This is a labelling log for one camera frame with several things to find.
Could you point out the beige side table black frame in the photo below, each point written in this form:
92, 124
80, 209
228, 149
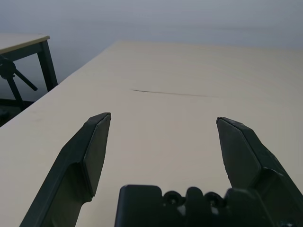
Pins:
19, 42

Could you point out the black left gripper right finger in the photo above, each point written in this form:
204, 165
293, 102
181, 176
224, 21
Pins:
246, 151

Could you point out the black tripod stand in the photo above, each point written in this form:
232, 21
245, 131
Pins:
14, 87

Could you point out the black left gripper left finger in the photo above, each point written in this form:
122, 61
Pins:
71, 170

